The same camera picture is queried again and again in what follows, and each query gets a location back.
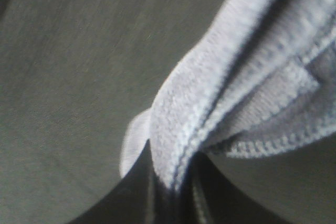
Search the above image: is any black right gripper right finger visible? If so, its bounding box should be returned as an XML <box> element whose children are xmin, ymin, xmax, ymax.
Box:
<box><xmin>183</xmin><ymin>153</ymin><xmax>288</xmax><ymax>224</ymax></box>

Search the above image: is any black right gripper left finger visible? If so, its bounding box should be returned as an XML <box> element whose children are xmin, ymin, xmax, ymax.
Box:
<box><xmin>70</xmin><ymin>141</ymin><xmax>175</xmax><ymax>224</ymax></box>

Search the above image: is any lavender towel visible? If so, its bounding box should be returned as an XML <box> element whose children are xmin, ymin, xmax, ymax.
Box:
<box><xmin>119</xmin><ymin>0</ymin><xmax>335</xmax><ymax>191</ymax></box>

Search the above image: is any black table mat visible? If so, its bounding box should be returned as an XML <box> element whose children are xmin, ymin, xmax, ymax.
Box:
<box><xmin>1</xmin><ymin>0</ymin><xmax>335</xmax><ymax>223</ymax></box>

